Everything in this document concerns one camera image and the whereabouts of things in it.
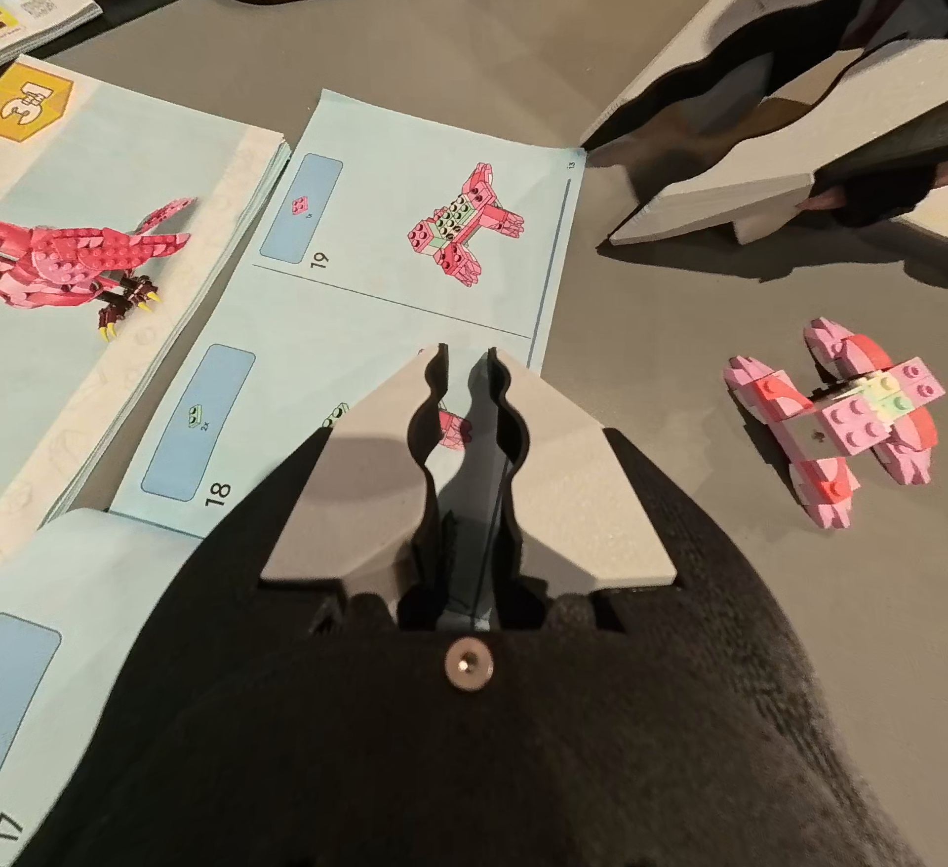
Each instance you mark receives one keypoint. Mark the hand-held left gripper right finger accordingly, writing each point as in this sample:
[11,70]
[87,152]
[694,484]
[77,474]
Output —
[592,511]

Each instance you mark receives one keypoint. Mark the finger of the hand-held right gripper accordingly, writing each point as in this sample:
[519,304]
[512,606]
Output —
[852,126]
[755,0]

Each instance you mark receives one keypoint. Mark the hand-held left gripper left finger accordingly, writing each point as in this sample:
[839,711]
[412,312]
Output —
[348,511]

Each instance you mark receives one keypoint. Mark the pink toy brick model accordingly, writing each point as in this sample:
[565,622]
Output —
[763,393]

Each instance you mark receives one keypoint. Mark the pastel toy brick assembly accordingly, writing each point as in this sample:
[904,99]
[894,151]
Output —
[918,378]

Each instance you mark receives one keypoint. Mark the grey desk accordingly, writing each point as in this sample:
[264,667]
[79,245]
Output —
[652,334]

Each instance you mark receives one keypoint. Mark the person's right hand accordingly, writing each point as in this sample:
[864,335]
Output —
[822,199]

